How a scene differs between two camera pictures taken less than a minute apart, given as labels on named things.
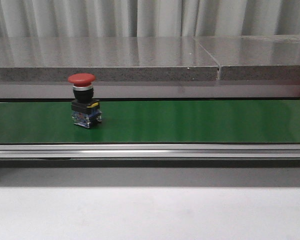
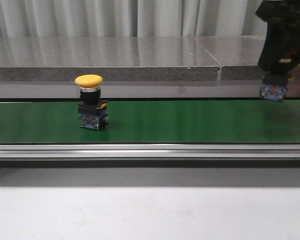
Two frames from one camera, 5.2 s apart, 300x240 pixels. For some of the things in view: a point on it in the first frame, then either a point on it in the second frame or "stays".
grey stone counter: x=151 y=67 stays
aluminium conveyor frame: x=149 y=155 stays
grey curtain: x=148 y=18 stays
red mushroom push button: x=86 y=111 to x=274 y=86
